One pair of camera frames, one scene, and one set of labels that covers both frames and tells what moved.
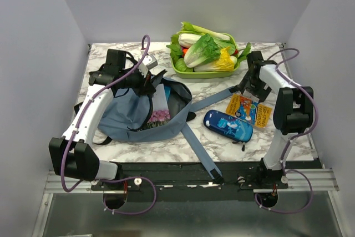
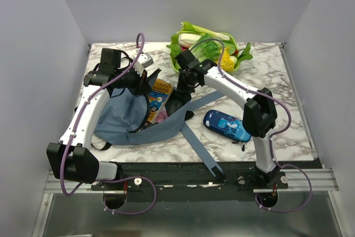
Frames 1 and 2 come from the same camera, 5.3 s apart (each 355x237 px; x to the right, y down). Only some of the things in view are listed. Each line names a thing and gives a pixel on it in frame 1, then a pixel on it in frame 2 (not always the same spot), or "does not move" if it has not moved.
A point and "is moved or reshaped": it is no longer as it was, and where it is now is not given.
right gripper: x=260 y=93 → x=186 y=90
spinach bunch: x=244 y=54 does not move
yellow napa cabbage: x=224 y=62 does not move
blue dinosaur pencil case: x=228 y=126 does not move
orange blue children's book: x=258 y=114 is moved or reshaped
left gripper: x=146 y=86 does not move
